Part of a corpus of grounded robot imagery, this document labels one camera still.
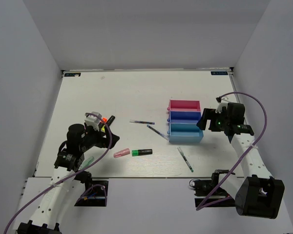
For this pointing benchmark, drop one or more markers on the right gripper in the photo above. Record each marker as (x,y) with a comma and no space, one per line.
(209,113)

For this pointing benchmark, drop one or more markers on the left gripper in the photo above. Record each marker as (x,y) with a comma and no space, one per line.
(103,141)

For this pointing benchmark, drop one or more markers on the purple gel pen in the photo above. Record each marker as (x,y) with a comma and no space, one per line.
(142,122)

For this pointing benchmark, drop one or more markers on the green transparent pen cap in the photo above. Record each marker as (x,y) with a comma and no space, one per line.
(87,162)

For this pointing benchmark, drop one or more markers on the green highlighter black body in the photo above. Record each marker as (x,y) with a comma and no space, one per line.
(141,152)

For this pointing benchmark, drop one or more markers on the blue gel pen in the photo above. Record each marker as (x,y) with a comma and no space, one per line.
(157,132)

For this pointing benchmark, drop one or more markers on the green gel pen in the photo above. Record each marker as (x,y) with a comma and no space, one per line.
(185,159)

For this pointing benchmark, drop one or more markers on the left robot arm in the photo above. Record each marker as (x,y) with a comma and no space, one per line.
(67,174)

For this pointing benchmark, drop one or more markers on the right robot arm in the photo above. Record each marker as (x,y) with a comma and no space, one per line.
(258,194)

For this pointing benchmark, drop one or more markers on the dark blue container bin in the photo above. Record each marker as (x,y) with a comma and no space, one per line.
(184,117)

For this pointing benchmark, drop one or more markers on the light blue container bin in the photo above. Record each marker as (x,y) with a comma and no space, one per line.
(184,133)

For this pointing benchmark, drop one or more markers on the pink container bin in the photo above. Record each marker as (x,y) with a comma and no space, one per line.
(183,106)

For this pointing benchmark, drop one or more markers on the right corner label sticker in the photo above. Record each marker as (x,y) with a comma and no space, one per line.
(219,73)

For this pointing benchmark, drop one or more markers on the corner label sticker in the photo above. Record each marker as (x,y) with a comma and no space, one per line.
(72,74)
(219,73)

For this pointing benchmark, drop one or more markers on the left corner label sticker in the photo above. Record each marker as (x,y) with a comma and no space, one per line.
(72,74)

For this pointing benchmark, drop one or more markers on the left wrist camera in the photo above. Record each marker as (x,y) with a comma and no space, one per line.
(94,120)

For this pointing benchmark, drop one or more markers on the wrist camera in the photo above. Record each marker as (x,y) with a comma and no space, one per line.
(222,102)
(94,120)

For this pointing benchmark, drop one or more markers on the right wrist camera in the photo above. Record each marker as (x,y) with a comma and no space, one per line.
(222,102)

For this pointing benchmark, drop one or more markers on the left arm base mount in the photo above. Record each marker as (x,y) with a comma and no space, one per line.
(95,191)

